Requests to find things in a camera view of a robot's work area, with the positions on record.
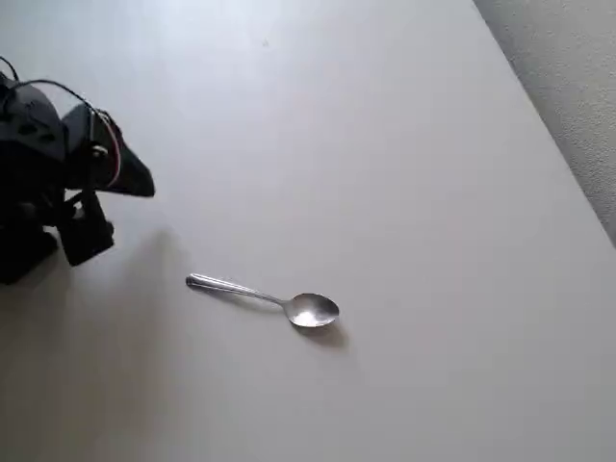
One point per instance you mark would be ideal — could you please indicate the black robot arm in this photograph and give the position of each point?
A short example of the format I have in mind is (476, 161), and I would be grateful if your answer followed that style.
(26, 135)

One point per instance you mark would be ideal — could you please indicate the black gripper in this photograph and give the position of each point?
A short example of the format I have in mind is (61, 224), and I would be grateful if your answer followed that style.
(129, 166)

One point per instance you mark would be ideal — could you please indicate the silver metal spoon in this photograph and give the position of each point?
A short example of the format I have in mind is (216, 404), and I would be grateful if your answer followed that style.
(313, 310)

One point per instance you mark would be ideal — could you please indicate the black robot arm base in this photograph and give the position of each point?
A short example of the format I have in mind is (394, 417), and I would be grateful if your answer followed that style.
(24, 260)

